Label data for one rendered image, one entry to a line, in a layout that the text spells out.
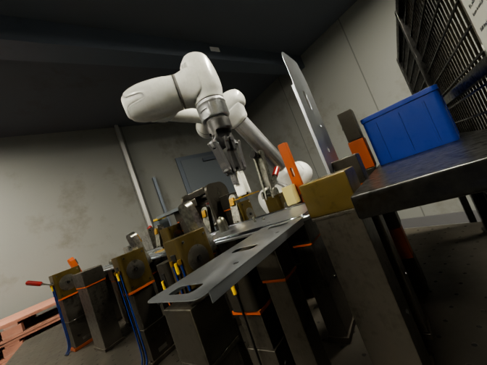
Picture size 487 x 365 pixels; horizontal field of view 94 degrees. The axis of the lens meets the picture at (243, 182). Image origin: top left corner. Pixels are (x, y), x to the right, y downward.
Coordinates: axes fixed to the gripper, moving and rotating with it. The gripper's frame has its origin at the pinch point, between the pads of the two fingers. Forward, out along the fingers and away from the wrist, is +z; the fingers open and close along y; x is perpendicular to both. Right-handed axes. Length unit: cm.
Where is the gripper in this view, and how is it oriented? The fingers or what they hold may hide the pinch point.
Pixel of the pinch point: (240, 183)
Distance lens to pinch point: 66.9
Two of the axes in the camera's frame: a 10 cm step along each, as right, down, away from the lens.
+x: 7.5, -3.3, -5.7
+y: -5.6, 1.4, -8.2
